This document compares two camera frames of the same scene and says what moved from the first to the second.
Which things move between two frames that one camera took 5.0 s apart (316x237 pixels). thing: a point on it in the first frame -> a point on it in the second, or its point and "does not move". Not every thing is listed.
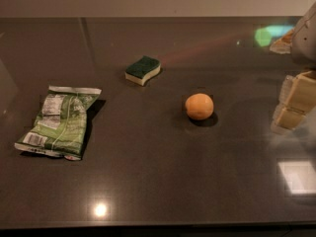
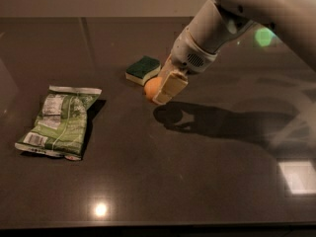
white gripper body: (305, 41) -> (187, 53)
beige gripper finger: (299, 91) -> (171, 86)
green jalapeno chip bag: (60, 127) does not move
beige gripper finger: (285, 118) -> (167, 69)
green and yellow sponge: (137, 71) does not move
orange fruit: (198, 106) -> (152, 87)
